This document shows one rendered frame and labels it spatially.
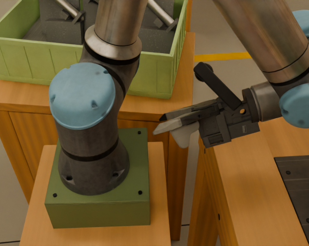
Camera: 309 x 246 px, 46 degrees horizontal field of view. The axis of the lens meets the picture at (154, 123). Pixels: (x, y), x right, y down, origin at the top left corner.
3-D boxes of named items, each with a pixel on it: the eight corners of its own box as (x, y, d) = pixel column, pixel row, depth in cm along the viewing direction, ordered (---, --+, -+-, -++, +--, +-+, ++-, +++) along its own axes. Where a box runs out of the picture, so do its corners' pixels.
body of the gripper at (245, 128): (202, 150, 70) (263, 133, 69) (189, 107, 69) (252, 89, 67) (201, 141, 78) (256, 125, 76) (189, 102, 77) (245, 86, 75)
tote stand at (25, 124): (37, 227, 173) (-17, 101, 118) (67, 147, 211) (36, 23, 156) (179, 240, 168) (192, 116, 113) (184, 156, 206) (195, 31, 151)
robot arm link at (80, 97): (48, 152, 69) (31, 96, 59) (74, 106, 78) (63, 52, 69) (108, 162, 67) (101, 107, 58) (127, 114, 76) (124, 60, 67)
